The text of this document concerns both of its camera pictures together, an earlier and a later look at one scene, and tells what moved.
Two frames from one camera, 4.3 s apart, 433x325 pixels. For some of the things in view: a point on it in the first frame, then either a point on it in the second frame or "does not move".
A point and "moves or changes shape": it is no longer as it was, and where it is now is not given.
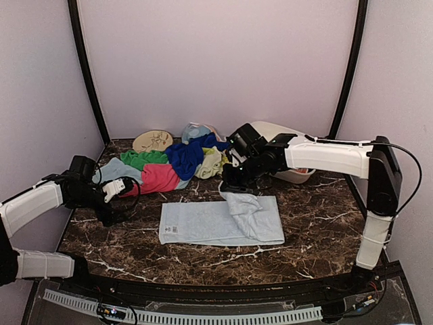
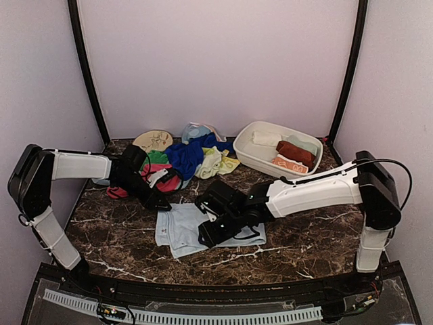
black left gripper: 109,220 → 152,200
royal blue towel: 187,157 does not move
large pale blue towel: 238,219 moves or changes shape
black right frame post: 360,27 does not move
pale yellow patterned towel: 213,161 does not move
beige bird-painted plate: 152,140 does not move
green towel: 138,160 does not move
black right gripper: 231,185 → 211,237
